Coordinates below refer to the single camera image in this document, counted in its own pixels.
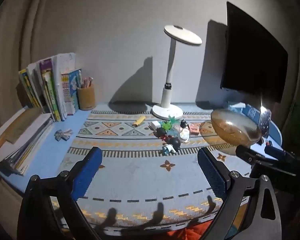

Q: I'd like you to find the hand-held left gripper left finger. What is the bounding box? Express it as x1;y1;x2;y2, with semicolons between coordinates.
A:
17;146;103;240

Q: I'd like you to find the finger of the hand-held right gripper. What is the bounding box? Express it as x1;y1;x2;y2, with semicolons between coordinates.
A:
264;145;300;164
235;145;268;167

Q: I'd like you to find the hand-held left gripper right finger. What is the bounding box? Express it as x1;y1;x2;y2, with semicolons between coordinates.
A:
197;147;283;240

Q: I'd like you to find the amber ribbed glass bowl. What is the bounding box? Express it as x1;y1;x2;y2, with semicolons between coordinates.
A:
210;109;263;146

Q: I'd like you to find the black ball figure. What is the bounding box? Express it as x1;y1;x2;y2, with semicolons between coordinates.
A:
170;138;182;152

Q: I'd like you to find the small orange box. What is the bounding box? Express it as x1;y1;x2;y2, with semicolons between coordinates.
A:
188;122;200;134

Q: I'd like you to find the blue white figure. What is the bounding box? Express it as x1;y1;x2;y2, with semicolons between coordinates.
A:
162;144;177;156

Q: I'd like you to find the green spiky toy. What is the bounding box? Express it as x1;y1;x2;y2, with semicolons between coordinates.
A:
162;115;182;132

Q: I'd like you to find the black-haired red figure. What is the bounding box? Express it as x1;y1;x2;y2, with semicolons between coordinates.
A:
154;127;177;142

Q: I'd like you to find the yellow lighter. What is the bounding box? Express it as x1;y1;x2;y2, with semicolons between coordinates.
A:
132;115;146;127

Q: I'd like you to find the dark smartphone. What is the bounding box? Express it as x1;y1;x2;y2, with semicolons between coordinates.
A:
258;106;272;138

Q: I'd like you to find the grey cross-shaped toy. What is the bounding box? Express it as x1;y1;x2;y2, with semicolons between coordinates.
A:
54;129;73;140

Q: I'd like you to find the blue white tissue box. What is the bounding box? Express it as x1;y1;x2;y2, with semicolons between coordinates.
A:
226;101;247;113

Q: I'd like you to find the patterned blue table mat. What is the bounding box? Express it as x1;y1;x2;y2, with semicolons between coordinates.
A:
49;109;250;233

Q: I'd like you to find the orange cloth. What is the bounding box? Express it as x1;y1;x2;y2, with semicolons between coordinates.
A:
165;224;215;240

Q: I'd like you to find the stack of flat books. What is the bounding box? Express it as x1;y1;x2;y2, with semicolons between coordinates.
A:
0;107;54;175

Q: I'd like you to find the wooden pen holder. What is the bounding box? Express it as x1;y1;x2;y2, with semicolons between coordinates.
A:
76;84;96;111

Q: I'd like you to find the white desk lamp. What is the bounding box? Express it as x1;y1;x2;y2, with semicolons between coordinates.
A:
151;24;203;120

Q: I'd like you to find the bundle of pens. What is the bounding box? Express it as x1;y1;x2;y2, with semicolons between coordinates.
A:
81;76;94;88

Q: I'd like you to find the row of upright books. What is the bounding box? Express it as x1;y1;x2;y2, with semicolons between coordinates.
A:
18;52;82;122

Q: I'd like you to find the black monitor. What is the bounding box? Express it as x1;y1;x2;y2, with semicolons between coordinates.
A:
220;1;289;103

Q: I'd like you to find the beige curtain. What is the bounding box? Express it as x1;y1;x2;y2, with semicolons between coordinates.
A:
0;0;55;140

